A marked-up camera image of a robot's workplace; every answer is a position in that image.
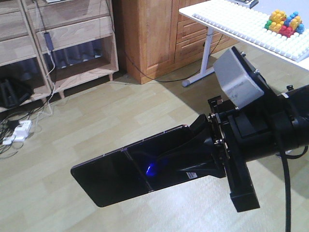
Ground wooden shelf unit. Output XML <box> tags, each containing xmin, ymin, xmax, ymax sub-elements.
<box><xmin>0</xmin><ymin>0</ymin><xmax>118</xmax><ymax>111</ymax></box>

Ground black foldable phone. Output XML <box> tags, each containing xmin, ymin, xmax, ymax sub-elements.
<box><xmin>70</xmin><ymin>125</ymin><xmax>196</xmax><ymax>207</ymax></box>

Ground white desk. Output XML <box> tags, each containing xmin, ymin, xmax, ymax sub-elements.
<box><xmin>179</xmin><ymin>0</ymin><xmax>309</xmax><ymax>87</ymax></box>

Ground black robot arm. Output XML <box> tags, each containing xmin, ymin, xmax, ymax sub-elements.
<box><xmin>149</xmin><ymin>75</ymin><xmax>309</xmax><ymax>212</ymax></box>

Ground white power strip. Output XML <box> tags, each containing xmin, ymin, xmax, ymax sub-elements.
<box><xmin>2</xmin><ymin>120</ymin><xmax>32</xmax><ymax>145</ymax></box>

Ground wooden cabinet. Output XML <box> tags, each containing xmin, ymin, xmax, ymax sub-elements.
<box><xmin>112</xmin><ymin>0</ymin><xmax>239</xmax><ymax>85</ymax></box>

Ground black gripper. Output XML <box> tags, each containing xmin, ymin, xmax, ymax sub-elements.
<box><xmin>154</xmin><ymin>95</ymin><xmax>282</xmax><ymax>212</ymax></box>

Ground colourful toy blocks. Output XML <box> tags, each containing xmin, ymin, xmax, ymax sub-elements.
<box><xmin>264</xmin><ymin>9</ymin><xmax>306</xmax><ymax>38</ymax></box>

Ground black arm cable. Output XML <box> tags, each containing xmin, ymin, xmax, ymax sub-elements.
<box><xmin>275</xmin><ymin>130</ymin><xmax>309</xmax><ymax>232</ymax></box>

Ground white building block baseplate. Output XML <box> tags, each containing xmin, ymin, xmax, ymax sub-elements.
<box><xmin>193</xmin><ymin>0</ymin><xmax>309</xmax><ymax>62</ymax></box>

